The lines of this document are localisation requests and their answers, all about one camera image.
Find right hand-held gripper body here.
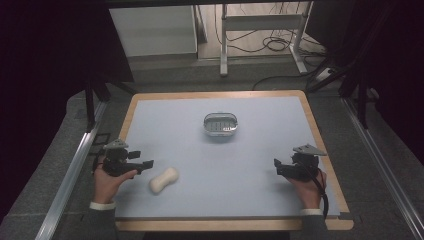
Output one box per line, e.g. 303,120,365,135
279,143,328,183

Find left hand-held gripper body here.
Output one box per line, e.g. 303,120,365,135
100,138,138,178

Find white soap bar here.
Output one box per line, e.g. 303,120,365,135
148,166,180,195

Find clear soap dish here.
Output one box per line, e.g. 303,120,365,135
202,111,239,137

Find person's left hand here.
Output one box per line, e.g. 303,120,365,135
92,162,138,205

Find person's right hand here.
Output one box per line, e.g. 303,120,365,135
286,168,328,211

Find light blue table mat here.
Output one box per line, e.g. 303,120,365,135
114,96,341,220

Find black metal stand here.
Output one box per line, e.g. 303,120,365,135
305,58,372,130
83,77,137,133

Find white power strip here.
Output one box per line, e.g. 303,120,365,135
314,67,335,83

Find dark curtain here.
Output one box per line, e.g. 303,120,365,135
304,0,424,166
0,0,135,223

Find white panel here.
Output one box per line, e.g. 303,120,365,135
108,5,199,58

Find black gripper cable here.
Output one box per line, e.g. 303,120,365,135
297,156,330,220

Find aluminium rail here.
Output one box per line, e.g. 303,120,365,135
342,97,424,240
34,100,108,240

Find black floor cables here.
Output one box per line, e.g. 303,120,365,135
213,2,334,92

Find white desk frame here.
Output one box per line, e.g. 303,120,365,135
219,1,314,78

